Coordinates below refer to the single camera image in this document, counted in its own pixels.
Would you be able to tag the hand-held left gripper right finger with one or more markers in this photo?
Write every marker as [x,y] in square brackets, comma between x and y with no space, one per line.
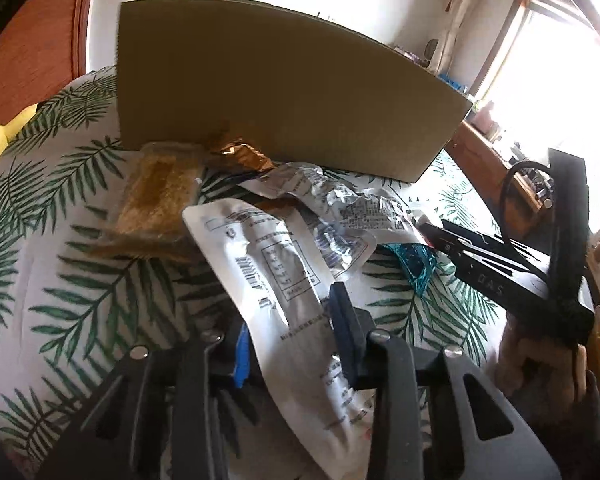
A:
[342,325]

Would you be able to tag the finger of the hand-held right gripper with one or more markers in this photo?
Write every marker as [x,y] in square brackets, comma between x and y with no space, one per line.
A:
[485,237]
[442,242]

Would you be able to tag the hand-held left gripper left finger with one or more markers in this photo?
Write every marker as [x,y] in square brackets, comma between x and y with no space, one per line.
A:
[239,360]

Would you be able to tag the white snack packet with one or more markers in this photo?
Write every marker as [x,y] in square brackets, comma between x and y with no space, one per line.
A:
[280,285]

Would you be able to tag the silver snack packet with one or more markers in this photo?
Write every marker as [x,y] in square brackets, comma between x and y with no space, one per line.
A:
[342,200]

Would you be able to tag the copper foil snack packet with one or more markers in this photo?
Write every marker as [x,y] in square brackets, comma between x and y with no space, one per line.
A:
[242,152]

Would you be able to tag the cardboard box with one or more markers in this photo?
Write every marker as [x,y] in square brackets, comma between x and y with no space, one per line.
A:
[280,85]

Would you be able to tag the person's right hand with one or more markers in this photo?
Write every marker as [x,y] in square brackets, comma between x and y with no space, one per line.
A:
[535,365]

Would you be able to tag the teal foil candy wrapper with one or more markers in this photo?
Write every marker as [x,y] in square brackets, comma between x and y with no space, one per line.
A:
[415,265]

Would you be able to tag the wooden desk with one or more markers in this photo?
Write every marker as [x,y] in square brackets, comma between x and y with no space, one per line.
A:
[485,160]

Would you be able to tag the pink bottle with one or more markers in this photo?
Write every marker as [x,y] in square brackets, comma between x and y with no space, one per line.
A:
[486,112]

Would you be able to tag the window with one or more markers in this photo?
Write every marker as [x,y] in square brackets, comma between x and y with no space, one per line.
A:
[565,85]

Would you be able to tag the clear packet of brown snack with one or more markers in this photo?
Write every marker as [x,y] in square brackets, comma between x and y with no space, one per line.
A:
[155,195]

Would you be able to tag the leaf print blanket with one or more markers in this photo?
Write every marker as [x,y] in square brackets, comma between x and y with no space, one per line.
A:
[70,280]

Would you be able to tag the cream curtain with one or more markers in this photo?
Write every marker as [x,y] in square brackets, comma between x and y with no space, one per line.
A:
[457,15]

